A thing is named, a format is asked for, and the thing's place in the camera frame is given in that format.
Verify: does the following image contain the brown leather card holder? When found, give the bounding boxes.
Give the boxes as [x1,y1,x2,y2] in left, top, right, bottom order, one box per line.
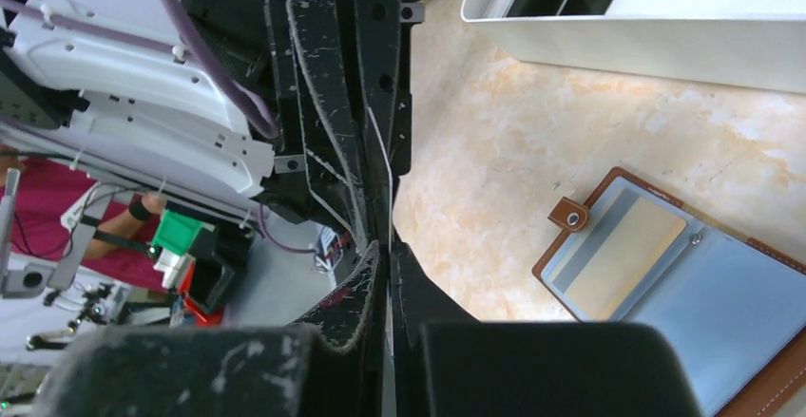
[532,167,805,416]

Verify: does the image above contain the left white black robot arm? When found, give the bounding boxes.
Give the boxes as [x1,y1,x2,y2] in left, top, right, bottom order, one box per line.
[1,0,425,250]

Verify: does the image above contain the green plastic block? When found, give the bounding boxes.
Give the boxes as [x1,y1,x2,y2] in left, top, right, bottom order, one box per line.
[151,210,205,256]

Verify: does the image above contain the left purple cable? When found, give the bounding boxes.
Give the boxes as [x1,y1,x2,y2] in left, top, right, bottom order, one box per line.
[0,0,317,256]

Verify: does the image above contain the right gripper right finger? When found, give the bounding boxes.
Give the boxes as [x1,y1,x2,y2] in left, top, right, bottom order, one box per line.
[389,241,474,416]

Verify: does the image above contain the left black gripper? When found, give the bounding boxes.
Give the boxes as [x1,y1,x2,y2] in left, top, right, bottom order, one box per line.
[259,0,413,251]

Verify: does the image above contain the white oblong plastic tray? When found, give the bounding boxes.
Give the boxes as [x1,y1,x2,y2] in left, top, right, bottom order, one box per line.
[461,0,805,93]

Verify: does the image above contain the person in red shirt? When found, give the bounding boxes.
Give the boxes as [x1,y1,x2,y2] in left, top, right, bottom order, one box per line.
[0,144,168,293]

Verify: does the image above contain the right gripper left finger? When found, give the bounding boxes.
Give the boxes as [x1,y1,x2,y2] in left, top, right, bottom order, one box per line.
[297,240,381,416]

